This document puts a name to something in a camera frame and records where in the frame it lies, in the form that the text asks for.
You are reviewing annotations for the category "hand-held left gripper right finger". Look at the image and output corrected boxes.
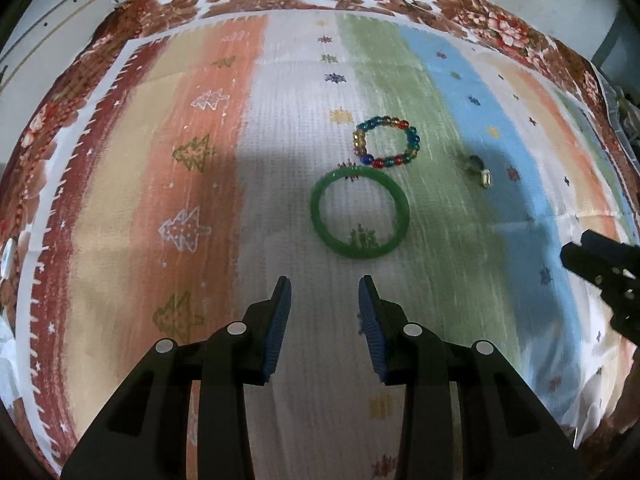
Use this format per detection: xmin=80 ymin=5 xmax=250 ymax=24
xmin=357 ymin=274 xmax=591 ymax=480

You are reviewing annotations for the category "multicolour glass bead bracelet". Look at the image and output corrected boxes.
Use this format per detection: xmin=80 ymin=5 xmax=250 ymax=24
xmin=351 ymin=116 xmax=422 ymax=171

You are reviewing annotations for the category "white wooden headboard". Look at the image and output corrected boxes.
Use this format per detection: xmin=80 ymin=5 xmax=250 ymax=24
xmin=0 ymin=0 xmax=121 ymax=96

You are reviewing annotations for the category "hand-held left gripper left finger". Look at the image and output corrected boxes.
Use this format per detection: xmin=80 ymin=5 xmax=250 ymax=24
xmin=60 ymin=275 xmax=293 ymax=480

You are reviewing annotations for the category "striped colourful blanket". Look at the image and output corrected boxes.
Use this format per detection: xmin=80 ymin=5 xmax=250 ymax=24
xmin=0 ymin=10 xmax=640 ymax=480

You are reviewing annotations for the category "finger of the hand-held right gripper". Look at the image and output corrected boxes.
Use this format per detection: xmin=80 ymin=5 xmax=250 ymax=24
xmin=560 ymin=243 xmax=640 ymax=346
xmin=581 ymin=230 xmax=640 ymax=275

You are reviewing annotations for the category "small white round object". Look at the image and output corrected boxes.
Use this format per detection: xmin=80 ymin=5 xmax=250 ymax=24
xmin=0 ymin=237 xmax=14 ymax=281

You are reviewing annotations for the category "green jade bangle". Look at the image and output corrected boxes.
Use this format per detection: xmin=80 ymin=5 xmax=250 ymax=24
xmin=310 ymin=167 xmax=412 ymax=261

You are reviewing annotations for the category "blue hanging cloth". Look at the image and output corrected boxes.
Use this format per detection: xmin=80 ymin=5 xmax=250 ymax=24
xmin=592 ymin=5 xmax=636 ymax=71

